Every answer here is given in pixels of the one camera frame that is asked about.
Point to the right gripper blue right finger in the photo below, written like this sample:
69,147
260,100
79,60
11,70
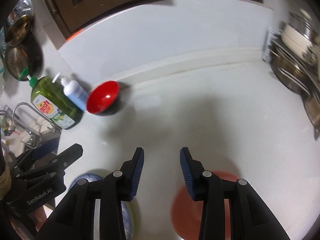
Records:
250,217

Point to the round steel steamer tray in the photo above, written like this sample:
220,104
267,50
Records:
23,7

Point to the chrome kitchen faucet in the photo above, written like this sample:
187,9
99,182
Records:
34,135

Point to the steel pot left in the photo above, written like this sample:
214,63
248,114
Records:
288,73

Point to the wire sponge basket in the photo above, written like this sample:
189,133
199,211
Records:
7,126

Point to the red black bowl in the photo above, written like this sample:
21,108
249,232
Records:
104,99

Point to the steel pot right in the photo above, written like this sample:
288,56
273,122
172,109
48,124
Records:
312,108

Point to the metal pot rack shelf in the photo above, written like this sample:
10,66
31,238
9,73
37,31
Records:
273,43

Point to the green dish soap bottle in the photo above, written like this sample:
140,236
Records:
48,98

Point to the steel pot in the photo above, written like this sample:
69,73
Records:
312,108
288,73

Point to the pink bowl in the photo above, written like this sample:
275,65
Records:
186,214

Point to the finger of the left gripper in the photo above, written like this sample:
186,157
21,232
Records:
57,165
28,158

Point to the copper small pot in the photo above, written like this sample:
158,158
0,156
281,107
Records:
19,31

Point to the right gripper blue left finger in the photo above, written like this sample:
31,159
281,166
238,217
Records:
73,218

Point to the cream pot with glass lid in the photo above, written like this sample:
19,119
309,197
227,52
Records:
300,36

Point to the dark frying pan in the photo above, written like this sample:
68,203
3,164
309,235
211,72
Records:
27,54

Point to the white blue pump bottle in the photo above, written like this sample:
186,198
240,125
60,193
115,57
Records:
73,90

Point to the blue floral plate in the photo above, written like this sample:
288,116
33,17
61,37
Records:
128,217

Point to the person left hand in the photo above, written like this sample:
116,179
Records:
40,218

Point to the slim gooseneck faucet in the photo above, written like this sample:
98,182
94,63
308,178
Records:
33,112

